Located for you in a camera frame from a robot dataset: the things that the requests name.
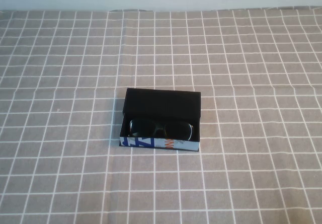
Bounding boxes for grey white-checked tablecloth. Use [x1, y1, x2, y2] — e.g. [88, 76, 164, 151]
[0, 6, 322, 224]

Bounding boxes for black printed glasses case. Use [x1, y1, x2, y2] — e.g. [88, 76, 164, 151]
[118, 87, 203, 152]

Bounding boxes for black-framed sunglasses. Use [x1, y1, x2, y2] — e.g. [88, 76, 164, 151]
[128, 117, 195, 142]

